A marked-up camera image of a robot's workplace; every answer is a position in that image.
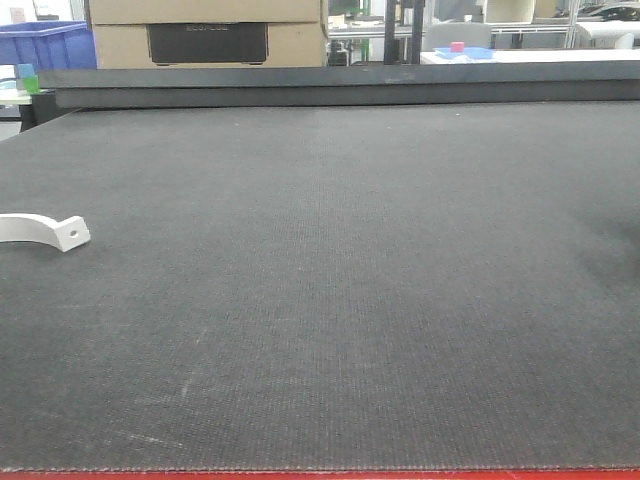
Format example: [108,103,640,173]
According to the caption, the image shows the white curved pipe clamp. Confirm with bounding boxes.
[1,213,91,252]

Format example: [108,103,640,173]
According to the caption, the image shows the black table mat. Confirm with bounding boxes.
[1,102,639,470]

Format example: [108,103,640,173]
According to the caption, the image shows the shallow blue tray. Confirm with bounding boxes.
[434,47,495,62]

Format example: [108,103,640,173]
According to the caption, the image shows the black raised foam board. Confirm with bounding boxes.
[39,60,639,110]

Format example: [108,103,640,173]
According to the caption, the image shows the green and blue small blocks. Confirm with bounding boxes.
[15,63,40,95]

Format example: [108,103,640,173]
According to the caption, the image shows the small red cube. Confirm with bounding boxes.
[450,42,465,53]

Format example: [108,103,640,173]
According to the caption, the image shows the large cardboard box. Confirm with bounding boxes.
[86,1,328,69]

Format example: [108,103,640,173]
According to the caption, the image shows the blue plastic crate background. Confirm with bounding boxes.
[1,21,97,71]

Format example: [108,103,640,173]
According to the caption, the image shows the black vertical post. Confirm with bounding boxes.
[383,0,426,66]

